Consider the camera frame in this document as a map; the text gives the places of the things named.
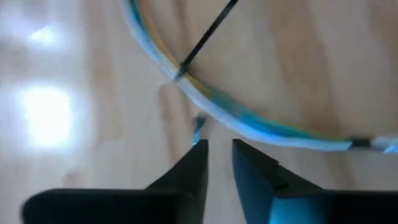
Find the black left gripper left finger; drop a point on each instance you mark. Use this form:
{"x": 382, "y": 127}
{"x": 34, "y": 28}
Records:
{"x": 174, "y": 199}

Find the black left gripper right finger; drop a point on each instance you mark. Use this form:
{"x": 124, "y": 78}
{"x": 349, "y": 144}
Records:
{"x": 264, "y": 193}

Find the black zip tie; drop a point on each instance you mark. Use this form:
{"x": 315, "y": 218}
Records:
{"x": 205, "y": 37}

